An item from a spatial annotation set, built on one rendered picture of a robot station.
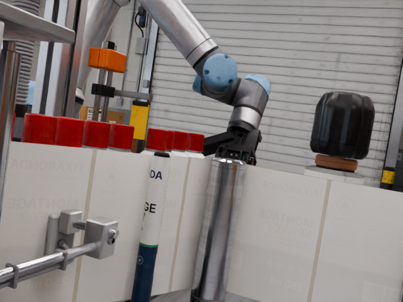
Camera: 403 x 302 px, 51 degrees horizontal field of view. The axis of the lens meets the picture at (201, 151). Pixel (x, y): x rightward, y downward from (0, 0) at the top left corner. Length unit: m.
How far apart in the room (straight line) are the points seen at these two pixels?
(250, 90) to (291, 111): 3.94
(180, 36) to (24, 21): 0.72
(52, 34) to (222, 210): 0.26
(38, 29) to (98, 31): 0.87
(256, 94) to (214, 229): 0.66
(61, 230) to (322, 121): 0.39
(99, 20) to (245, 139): 0.47
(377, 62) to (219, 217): 4.58
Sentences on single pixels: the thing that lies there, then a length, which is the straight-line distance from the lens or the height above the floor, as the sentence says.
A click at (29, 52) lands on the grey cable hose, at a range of 0.59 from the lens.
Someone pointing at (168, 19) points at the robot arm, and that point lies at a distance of 0.97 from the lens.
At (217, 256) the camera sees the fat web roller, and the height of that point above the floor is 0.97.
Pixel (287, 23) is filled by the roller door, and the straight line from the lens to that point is 5.22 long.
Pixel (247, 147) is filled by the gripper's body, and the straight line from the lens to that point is 0.98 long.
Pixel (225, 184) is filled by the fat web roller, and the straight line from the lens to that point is 0.44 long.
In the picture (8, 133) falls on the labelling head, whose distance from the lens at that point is 0.28.
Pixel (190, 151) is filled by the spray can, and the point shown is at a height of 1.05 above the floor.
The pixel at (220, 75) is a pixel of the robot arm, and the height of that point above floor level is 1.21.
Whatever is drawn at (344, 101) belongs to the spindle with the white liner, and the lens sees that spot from 0.62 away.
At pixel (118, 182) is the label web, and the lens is 0.40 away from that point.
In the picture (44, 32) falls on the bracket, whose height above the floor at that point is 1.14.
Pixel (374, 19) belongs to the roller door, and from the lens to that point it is 5.08.
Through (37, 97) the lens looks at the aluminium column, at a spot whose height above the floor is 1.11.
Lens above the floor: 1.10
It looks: 3 degrees down
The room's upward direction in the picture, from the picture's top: 9 degrees clockwise
